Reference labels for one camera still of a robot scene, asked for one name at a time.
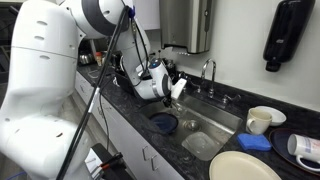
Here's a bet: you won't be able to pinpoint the blue sponge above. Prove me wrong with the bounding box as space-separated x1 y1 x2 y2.
236 132 273 152

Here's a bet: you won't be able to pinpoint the black soap dispenser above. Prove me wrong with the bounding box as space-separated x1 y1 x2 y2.
262 0 316 73

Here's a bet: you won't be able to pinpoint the chrome side sprayer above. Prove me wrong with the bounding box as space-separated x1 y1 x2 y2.
222 93 242 105

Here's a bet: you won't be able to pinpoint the cream ceramic mug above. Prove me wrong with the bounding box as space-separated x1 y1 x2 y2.
245 107 273 136

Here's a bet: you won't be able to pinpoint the white bowl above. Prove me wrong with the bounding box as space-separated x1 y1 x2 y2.
253 105 287 127

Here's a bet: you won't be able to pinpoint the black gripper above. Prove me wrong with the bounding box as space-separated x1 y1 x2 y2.
161 94 178 108

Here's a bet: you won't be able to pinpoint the clear plastic container lid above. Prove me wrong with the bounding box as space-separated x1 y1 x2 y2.
181 131 222 162

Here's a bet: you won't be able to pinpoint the black dish rack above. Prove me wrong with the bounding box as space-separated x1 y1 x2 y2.
114 58 179 98

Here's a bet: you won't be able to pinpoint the metal sink drain strainer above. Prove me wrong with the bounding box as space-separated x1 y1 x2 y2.
182 119 202 132

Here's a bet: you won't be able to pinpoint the black coffee maker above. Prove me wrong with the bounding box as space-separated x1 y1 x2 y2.
77 39 96 66

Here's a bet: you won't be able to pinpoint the black equipment box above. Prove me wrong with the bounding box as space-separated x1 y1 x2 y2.
81 143 134 180

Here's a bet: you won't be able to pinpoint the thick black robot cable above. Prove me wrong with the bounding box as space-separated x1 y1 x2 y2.
55 4 132 180

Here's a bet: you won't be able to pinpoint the blue ceramic plate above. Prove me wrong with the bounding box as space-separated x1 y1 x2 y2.
148 112 180 135

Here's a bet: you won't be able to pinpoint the cream dinner plate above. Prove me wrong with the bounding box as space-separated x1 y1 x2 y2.
208 150 283 180

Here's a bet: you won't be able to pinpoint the red capped spice bottle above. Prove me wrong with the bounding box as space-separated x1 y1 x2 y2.
95 51 103 67

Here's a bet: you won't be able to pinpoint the dark blue plate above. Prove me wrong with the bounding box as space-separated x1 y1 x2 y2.
268 128 320 177

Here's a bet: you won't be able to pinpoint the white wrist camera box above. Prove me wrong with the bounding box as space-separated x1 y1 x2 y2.
170 77 188 100

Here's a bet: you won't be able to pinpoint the black orange tipped tool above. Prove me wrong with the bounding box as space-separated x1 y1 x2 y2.
98 152 124 169

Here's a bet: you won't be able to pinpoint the white printed mug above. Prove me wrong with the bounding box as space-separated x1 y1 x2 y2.
287 133 320 173

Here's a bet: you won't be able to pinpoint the stainless steel sink basin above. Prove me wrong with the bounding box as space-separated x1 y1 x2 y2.
139 91 244 162

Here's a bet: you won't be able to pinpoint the white base cabinets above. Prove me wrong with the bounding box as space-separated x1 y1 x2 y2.
74 71 185 180

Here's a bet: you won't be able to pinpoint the thin black hanging cable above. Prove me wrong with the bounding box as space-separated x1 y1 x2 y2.
97 96 111 152

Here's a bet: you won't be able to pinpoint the tall chrome gooseneck faucet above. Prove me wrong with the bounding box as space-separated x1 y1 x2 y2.
200 58 217 99

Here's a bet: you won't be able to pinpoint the chrome faucet lever handle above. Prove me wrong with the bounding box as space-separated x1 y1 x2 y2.
187 77 202 94

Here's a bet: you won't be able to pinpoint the clear drinking glass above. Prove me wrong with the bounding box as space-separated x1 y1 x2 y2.
173 102 188 119

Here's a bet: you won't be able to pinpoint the stainless paper towel dispenser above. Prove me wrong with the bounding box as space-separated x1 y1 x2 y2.
158 0 214 55

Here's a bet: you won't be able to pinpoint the white wall cabinet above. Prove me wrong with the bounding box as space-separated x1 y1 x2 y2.
133 0 161 31

